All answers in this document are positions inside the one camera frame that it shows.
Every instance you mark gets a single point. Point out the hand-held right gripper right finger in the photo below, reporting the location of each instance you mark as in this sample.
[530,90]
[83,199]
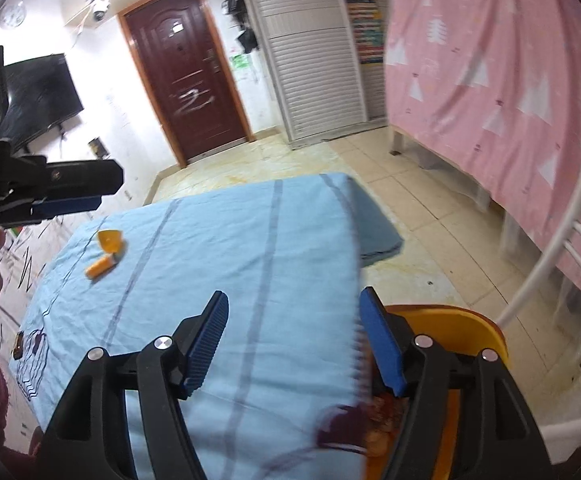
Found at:
[383,340]

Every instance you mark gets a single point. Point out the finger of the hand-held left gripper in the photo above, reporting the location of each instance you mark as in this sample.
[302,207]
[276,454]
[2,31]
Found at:
[70,206]
[85,175]

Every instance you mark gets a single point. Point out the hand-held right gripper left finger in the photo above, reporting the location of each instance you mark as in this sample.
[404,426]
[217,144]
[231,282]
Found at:
[205,345]

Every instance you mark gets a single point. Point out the black flat television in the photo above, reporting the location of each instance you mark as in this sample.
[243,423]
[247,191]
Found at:
[40,95]

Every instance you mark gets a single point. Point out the light blue bedsheet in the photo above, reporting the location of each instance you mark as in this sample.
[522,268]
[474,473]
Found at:
[270,260]

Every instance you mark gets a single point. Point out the dark red door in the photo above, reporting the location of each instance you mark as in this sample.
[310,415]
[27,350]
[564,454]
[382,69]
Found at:
[185,70]

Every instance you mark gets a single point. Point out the white slatted wardrobe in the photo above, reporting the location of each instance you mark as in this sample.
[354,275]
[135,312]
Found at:
[315,60]

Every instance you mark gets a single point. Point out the pink printed bed sheet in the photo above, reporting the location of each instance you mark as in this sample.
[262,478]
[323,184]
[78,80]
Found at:
[470,60]

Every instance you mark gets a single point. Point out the black wall socket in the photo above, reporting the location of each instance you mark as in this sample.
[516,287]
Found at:
[96,147]

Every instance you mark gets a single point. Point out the round wall clock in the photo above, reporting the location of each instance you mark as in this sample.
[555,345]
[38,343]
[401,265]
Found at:
[12,14]

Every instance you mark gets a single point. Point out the white security camera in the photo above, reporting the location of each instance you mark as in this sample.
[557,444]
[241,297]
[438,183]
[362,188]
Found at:
[101,10]

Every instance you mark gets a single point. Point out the green wall sticker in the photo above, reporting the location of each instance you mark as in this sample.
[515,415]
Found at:
[240,61]

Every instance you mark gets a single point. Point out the wall poster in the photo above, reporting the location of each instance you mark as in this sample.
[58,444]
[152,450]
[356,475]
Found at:
[365,30]

